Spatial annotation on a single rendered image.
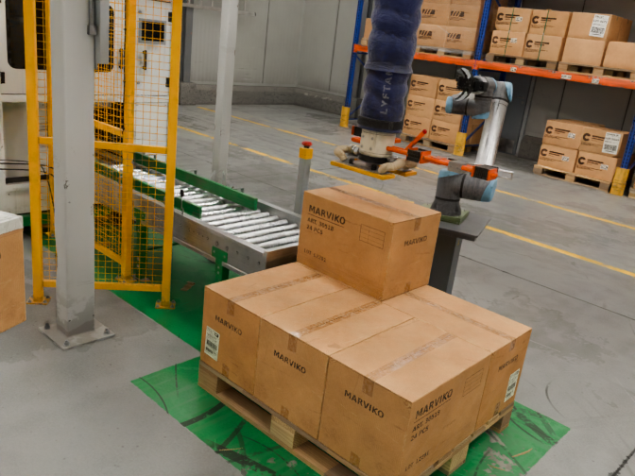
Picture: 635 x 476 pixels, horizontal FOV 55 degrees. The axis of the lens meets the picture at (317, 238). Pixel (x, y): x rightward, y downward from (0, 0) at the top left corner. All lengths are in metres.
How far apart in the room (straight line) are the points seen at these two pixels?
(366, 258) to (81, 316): 1.60
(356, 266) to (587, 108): 8.88
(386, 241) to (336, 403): 0.83
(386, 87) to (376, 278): 0.91
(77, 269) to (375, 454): 1.87
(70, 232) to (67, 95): 0.69
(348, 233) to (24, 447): 1.70
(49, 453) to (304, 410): 1.05
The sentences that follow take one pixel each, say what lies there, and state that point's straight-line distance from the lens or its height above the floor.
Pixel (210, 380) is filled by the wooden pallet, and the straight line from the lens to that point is 3.11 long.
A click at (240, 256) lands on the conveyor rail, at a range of 3.43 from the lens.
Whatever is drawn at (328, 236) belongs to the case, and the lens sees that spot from 3.14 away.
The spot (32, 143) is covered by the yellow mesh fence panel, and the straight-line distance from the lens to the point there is 3.78.
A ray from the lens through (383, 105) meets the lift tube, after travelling 2.99.
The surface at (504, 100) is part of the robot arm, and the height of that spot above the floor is 1.48.
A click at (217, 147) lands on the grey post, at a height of 0.47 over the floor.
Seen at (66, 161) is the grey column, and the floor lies 0.99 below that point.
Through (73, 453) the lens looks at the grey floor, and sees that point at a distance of 2.83.
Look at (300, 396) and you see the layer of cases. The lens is 2.64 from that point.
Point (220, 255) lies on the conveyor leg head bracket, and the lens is 3.56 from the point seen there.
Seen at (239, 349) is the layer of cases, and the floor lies 0.33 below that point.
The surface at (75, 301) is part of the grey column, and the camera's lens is 3.56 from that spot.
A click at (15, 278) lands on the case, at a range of 2.39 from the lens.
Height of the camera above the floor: 1.73
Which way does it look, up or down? 18 degrees down
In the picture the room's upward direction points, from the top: 7 degrees clockwise
